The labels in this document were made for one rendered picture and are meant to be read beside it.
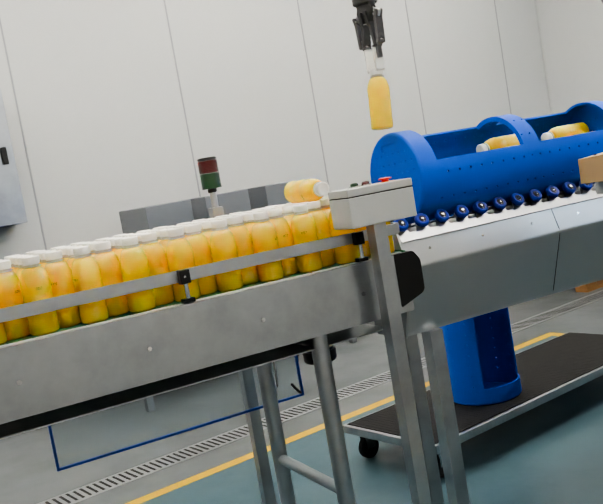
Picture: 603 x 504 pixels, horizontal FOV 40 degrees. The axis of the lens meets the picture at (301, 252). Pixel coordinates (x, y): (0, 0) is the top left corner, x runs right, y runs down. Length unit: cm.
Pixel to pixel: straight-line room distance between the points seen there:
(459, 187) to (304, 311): 68
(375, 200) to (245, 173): 404
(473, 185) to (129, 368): 119
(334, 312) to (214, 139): 393
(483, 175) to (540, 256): 35
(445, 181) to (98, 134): 348
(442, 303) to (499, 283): 22
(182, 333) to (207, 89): 416
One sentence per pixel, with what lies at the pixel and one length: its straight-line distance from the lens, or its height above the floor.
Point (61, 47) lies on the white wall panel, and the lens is 567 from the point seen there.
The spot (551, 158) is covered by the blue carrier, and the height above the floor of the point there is 107.
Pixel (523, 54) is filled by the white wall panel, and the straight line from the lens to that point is 848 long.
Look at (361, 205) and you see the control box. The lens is 212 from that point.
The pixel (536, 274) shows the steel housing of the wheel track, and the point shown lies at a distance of 280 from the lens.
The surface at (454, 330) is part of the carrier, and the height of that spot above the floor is 46.
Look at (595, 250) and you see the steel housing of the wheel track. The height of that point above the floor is 74.
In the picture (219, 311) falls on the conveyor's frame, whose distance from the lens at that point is 207.
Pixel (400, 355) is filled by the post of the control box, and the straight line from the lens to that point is 223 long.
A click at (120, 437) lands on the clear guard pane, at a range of 256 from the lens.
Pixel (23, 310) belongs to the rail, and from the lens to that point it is 197.
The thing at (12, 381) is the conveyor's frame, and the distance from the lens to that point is 196.
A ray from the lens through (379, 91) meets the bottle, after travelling 252.
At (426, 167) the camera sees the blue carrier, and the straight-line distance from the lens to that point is 248.
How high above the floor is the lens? 116
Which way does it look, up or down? 5 degrees down
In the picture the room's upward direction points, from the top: 10 degrees counter-clockwise
